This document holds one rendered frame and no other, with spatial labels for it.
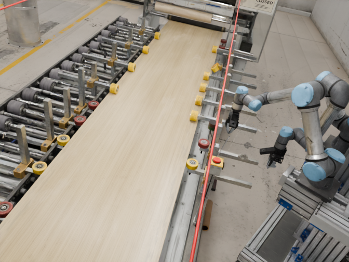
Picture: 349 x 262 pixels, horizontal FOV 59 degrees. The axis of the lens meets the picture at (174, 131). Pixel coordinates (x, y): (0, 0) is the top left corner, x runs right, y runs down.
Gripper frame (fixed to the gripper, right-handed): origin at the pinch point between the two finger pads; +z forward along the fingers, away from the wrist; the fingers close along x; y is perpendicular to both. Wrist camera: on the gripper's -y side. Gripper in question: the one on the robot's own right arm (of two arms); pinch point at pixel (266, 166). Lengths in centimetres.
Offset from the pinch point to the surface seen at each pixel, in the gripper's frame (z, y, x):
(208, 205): 75, -29, 17
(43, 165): -8, -137, -62
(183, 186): 20, -55, -21
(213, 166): -39, -42, -59
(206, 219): 75, -28, 1
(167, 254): 20, -54, -77
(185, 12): -23, -113, 250
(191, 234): 12, -43, -65
